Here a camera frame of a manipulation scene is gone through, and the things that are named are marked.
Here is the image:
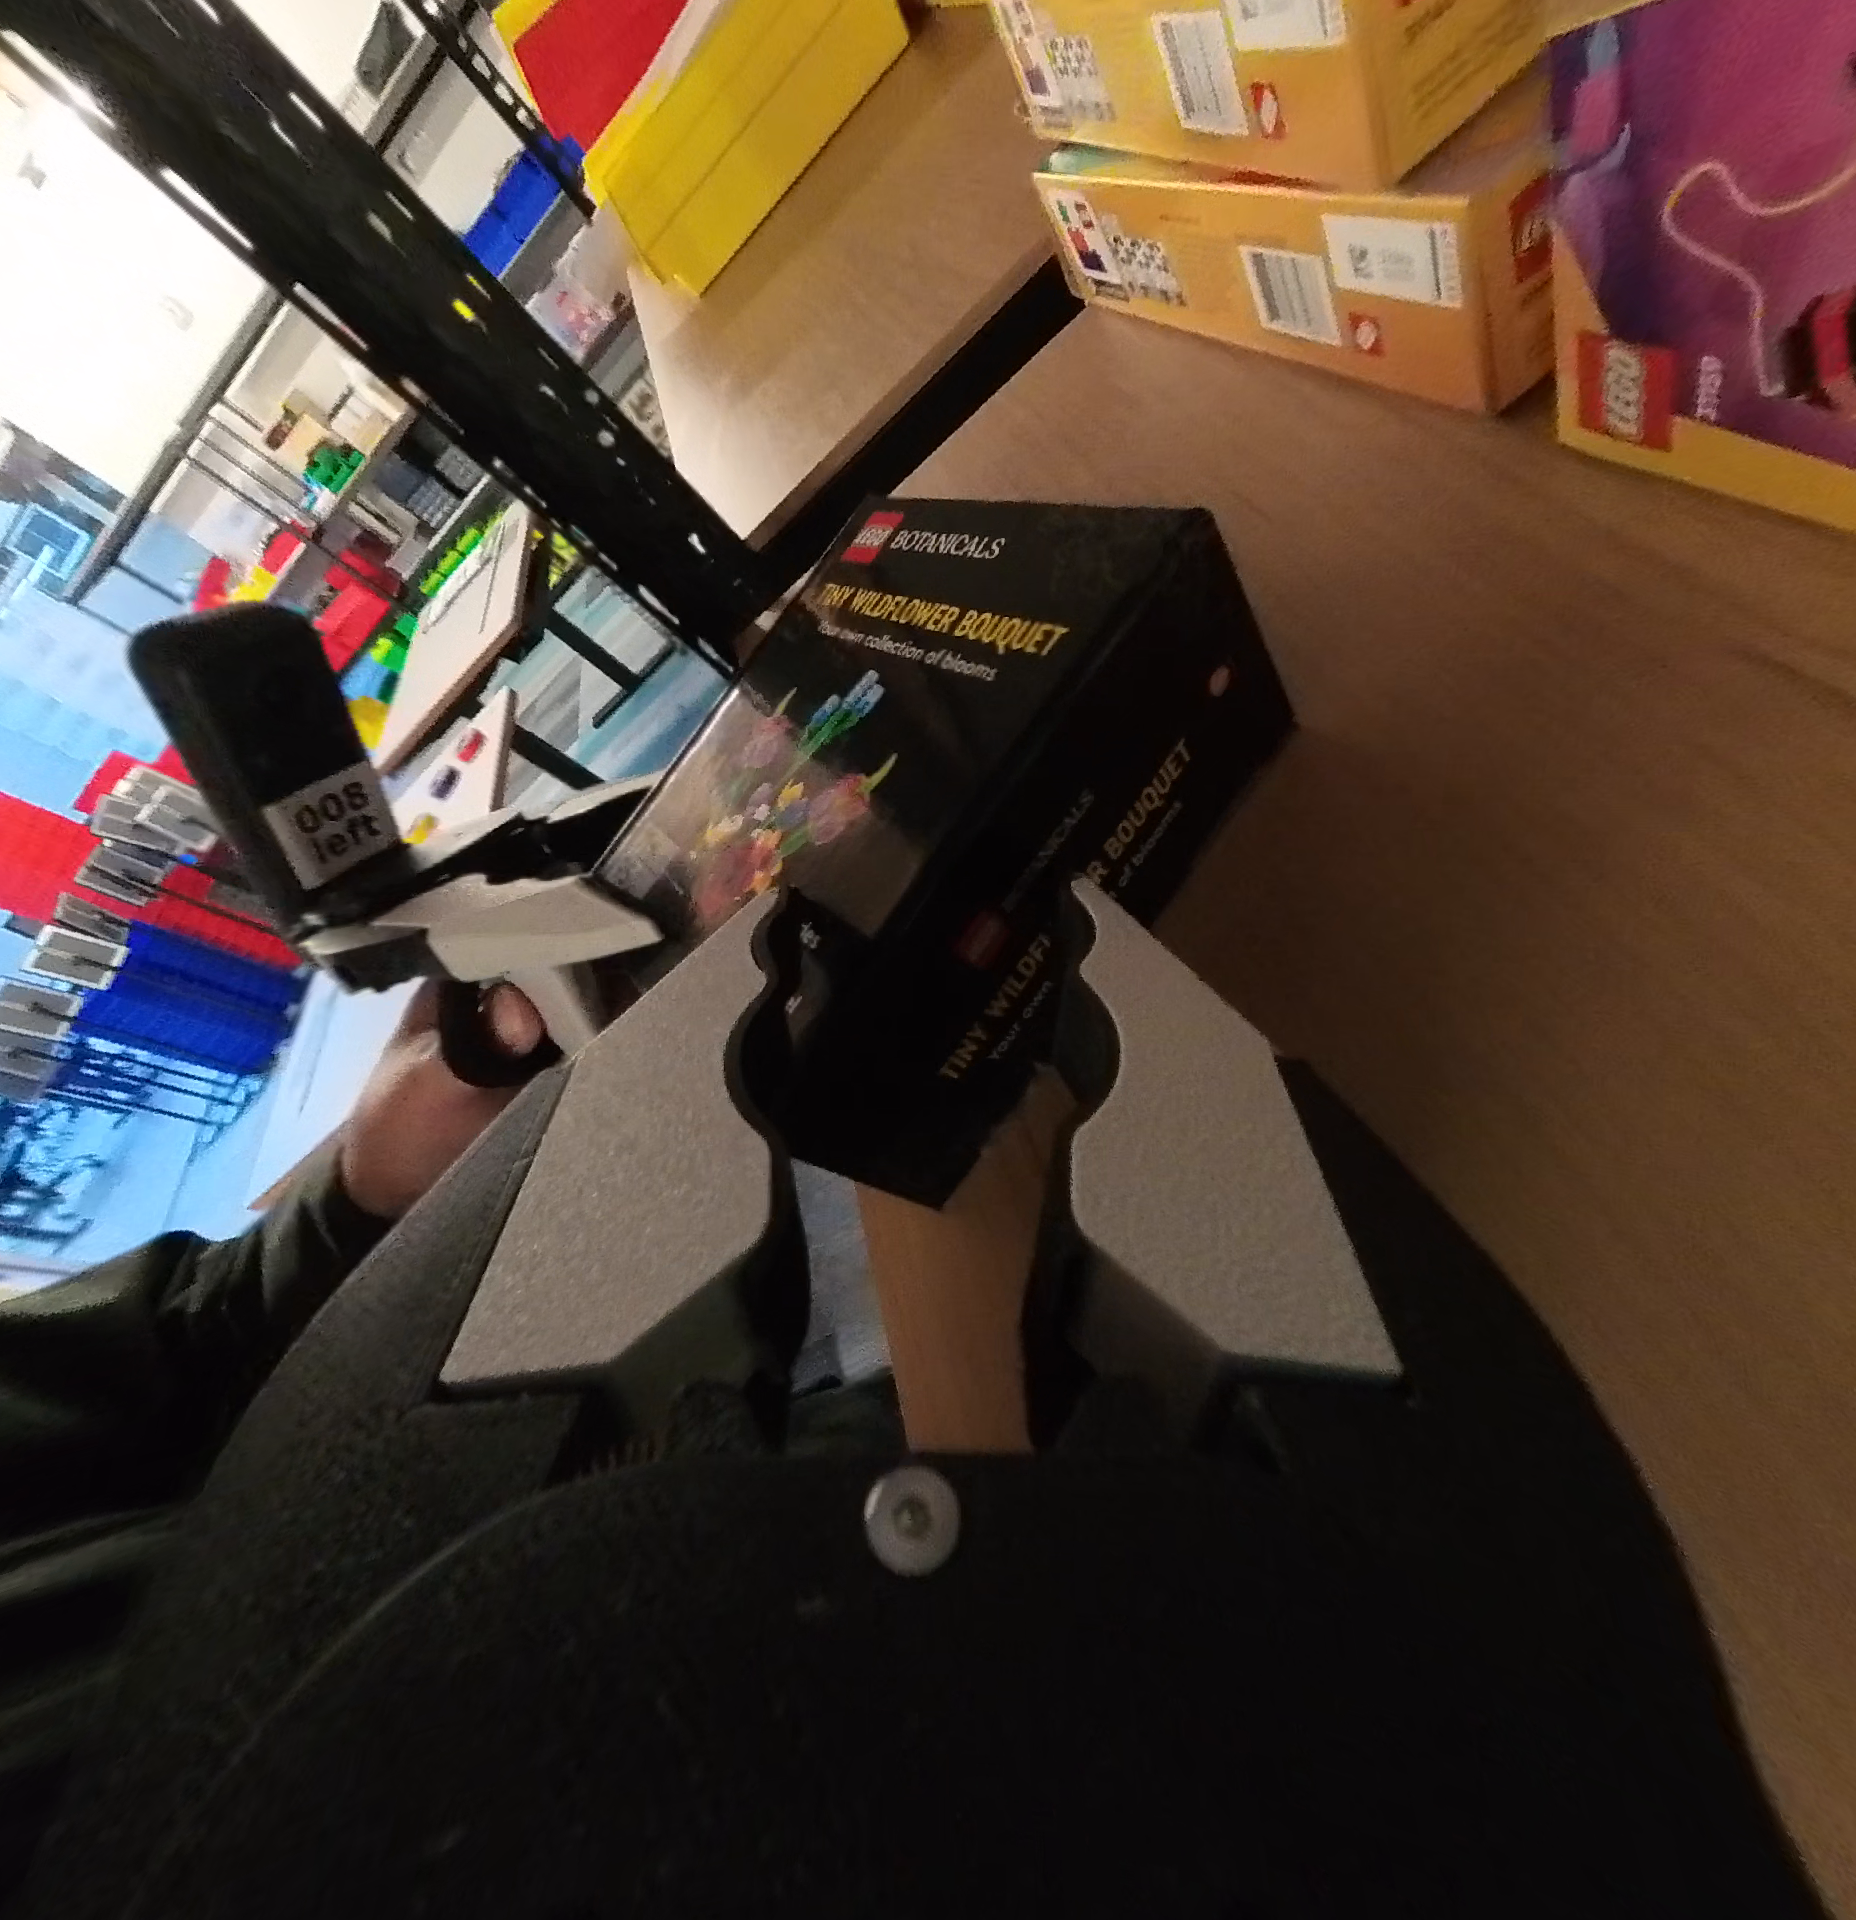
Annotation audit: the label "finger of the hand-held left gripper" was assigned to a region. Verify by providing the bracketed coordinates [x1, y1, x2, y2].
[418, 876, 670, 981]
[395, 778, 674, 890]

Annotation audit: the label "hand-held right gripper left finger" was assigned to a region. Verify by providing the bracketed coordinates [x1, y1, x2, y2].
[439, 900, 811, 1403]

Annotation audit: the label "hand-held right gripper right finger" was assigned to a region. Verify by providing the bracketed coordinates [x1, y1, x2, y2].
[1041, 878, 1406, 1444]

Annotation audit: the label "wooden shelf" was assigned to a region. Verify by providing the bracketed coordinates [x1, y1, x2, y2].
[628, 0, 1856, 1920]

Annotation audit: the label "black lego flower box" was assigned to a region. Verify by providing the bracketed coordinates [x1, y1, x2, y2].
[589, 496, 1296, 1213]

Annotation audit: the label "person's left hand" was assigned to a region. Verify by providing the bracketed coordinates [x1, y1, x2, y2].
[337, 973, 550, 1221]

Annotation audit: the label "shelf of coloured bricks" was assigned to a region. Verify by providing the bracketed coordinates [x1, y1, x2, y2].
[193, 421, 528, 710]

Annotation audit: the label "white side table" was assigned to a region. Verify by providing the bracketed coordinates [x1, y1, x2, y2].
[368, 503, 543, 778]

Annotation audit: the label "red blue hanging bins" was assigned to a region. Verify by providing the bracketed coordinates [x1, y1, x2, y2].
[0, 747, 311, 1125]

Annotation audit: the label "blue plastic bin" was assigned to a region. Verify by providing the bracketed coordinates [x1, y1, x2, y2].
[459, 141, 595, 284]

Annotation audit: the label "yellow plastic bin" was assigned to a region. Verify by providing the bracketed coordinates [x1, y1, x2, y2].
[583, 0, 916, 299]

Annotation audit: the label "red plastic bin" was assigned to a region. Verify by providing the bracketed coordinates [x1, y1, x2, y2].
[511, 0, 693, 154]

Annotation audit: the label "purple yellow toy box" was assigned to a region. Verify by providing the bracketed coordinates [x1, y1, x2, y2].
[1543, 0, 1856, 546]

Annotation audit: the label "black perforated shelf post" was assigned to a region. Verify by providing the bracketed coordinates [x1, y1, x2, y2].
[57, 0, 814, 650]

